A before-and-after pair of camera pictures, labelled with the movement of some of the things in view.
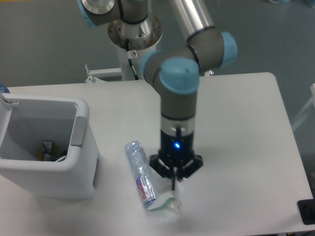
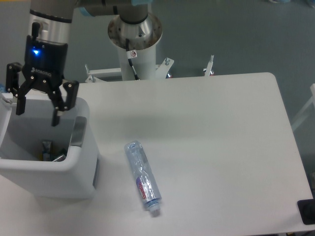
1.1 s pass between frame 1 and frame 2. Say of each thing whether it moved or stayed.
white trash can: stayed
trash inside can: stayed
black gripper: moved
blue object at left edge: stayed
